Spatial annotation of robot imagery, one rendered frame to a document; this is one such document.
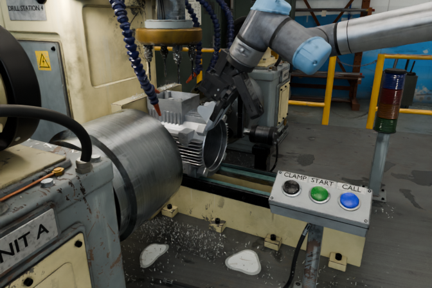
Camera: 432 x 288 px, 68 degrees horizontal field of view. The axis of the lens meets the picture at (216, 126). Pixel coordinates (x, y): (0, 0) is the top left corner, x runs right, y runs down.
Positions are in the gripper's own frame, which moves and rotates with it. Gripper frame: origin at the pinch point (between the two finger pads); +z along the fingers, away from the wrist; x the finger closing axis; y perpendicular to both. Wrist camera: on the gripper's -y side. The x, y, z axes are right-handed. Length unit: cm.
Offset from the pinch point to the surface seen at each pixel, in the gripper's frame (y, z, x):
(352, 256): -46.3, 3.7, 1.2
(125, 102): 22.6, 6.3, 6.4
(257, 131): -9.0, 1.2, -17.3
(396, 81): -32, -30, -33
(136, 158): 2.8, -1.5, 28.0
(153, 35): 24.3, -13.1, 2.9
